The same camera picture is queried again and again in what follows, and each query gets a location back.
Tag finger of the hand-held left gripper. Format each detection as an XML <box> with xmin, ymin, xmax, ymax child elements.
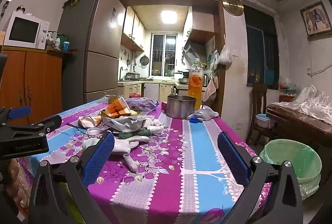
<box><xmin>0</xmin><ymin>114</ymin><xmax>63</xmax><ymax>142</ymax></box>
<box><xmin>0</xmin><ymin>106</ymin><xmax>32</xmax><ymax>126</ymax></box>

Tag grey refrigerator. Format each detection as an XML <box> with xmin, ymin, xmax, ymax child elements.
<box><xmin>57</xmin><ymin>0</ymin><xmax>126</xmax><ymax>112</ymax></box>

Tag kitchen window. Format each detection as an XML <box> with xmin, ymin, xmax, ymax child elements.
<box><xmin>151</xmin><ymin>34</ymin><xmax>177</xmax><ymax>77</ymax></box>

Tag pink hanging towel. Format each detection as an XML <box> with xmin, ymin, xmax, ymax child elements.
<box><xmin>202</xmin><ymin>75</ymin><xmax>219</xmax><ymax>103</ymax></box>

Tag blue white basin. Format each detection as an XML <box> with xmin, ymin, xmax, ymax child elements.
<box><xmin>255</xmin><ymin>113</ymin><xmax>275</xmax><ymax>129</ymax></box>

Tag white plastic sheet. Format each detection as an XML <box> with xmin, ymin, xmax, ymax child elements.
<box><xmin>270</xmin><ymin>85</ymin><xmax>332</xmax><ymax>126</ymax></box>

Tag white microwave oven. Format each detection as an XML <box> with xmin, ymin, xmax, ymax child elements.
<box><xmin>3</xmin><ymin>12</ymin><xmax>50</xmax><ymax>50</ymax></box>

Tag cream upper kitchen cabinets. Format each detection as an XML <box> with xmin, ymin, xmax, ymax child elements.
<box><xmin>121</xmin><ymin>6</ymin><xmax>146</xmax><ymax>52</ymax></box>

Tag round bread in plastic wrap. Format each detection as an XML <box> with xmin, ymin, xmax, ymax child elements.
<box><xmin>107</xmin><ymin>94</ymin><xmax>122</xmax><ymax>104</ymax></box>

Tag wooden chair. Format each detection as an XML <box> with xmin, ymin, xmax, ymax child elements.
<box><xmin>245</xmin><ymin>83</ymin><xmax>275</xmax><ymax>145</ymax></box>

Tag purple tissue packet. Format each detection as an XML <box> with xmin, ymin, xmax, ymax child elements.
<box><xmin>125</xmin><ymin>97</ymin><xmax>159</xmax><ymax>112</ymax></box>

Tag dark green packet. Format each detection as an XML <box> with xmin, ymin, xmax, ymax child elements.
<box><xmin>119</xmin><ymin>129</ymin><xmax>152</xmax><ymax>139</ymax></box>

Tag white work glove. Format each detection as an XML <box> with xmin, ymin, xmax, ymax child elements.
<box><xmin>82</xmin><ymin>134</ymin><xmax>151</xmax><ymax>173</ymax></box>

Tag orange paper cup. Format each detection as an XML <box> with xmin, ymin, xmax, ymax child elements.
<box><xmin>105</xmin><ymin>97</ymin><xmax>132</xmax><ymax>118</ymax></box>

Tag wooden cabinet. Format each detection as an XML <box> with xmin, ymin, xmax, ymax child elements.
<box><xmin>0</xmin><ymin>45</ymin><xmax>70</xmax><ymax>126</ymax></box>

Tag dark wooden side table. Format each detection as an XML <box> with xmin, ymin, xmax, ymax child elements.
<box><xmin>266</xmin><ymin>103</ymin><xmax>332</xmax><ymax>188</ymax></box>

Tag kitchen ceiling light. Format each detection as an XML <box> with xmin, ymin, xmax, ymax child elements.
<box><xmin>161</xmin><ymin>10</ymin><xmax>177</xmax><ymax>24</ymax></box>

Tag floral purple blue tablecloth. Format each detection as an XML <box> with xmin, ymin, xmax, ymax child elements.
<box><xmin>17</xmin><ymin>98</ymin><xmax>273</xmax><ymax>224</ymax></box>

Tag bin with green bag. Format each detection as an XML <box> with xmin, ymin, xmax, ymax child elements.
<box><xmin>259</xmin><ymin>138</ymin><xmax>323</xmax><ymax>201</ymax></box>

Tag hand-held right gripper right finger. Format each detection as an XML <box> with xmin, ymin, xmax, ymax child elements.
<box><xmin>217</xmin><ymin>132</ymin><xmax>304</xmax><ymax>224</ymax></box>

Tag silver white foil wrapper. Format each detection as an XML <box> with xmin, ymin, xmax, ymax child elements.
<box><xmin>101</xmin><ymin>115</ymin><xmax>147</xmax><ymax>132</ymax></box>

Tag framed wall picture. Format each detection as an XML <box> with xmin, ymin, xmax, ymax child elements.
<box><xmin>299</xmin><ymin>1</ymin><xmax>328</xmax><ymax>38</ymax></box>

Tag hanging white plastic bag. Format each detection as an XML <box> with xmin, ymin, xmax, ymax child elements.
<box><xmin>218</xmin><ymin>35</ymin><xmax>233</xmax><ymax>65</ymax></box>

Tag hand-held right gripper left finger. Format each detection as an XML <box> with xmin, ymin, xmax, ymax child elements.
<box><xmin>28</xmin><ymin>132</ymin><xmax>116</xmax><ymax>224</ymax></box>

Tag white wall cable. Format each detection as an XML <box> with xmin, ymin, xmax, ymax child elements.
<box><xmin>307</xmin><ymin>59</ymin><xmax>332</xmax><ymax>77</ymax></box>

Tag round brass wall plate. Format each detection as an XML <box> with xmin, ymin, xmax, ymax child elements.
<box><xmin>222</xmin><ymin>0</ymin><xmax>244</xmax><ymax>16</ymax></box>

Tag metal pot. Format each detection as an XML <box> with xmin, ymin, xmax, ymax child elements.
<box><xmin>166</xmin><ymin>94</ymin><xmax>197</xmax><ymax>119</ymax></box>

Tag dark room window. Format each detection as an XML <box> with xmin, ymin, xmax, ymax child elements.
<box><xmin>245</xmin><ymin>5</ymin><xmax>280</xmax><ymax>90</ymax></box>

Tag lower kitchen cabinets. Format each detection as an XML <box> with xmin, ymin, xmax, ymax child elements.
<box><xmin>118</xmin><ymin>81</ymin><xmax>179</xmax><ymax>103</ymax></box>

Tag brown upper kitchen cabinet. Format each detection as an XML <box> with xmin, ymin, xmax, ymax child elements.
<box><xmin>183</xmin><ymin>5</ymin><xmax>216</xmax><ymax>44</ymax></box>

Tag crumpled paper wrapper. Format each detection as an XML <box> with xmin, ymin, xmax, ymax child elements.
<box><xmin>78</xmin><ymin>115</ymin><xmax>102</xmax><ymax>128</ymax></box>

